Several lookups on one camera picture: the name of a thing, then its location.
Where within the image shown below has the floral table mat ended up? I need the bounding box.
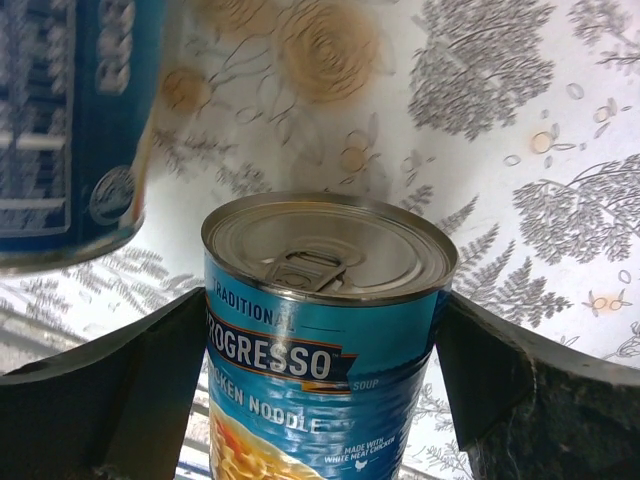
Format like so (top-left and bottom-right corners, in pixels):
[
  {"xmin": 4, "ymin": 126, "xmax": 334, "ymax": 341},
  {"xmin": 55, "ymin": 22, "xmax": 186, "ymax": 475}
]
[{"xmin": 1, "ymin": 1, "xmax": 639, "ymax": 479}]

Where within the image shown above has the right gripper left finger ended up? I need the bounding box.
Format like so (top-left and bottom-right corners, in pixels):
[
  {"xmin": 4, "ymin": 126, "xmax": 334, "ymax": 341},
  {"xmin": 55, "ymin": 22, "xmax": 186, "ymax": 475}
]
[{"xmin": 1, "ymin": 288, "xmax": 206, "ymax": 479}]

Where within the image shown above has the dark blue soup can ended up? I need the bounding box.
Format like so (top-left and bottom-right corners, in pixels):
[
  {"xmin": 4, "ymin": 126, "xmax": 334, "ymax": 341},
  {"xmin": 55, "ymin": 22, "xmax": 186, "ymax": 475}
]
[{"xmin": 1, "ymin": 0, "xmax": 167, "ymax": 273}]

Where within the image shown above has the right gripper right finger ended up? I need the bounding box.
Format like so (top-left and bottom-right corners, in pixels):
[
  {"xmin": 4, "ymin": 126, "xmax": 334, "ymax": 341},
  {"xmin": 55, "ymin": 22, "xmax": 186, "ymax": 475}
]
[{"xmin": 436, "ymin": 293, "xmax": 639, "ymax": 479}]

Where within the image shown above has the Progresso chicken noodle can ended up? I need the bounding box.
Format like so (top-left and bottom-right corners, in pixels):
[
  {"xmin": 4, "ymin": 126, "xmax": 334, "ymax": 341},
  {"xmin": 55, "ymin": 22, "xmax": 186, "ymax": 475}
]
[{"xmin": 201, "ymin": 192, "xmax": 458, "ymax": 479}]

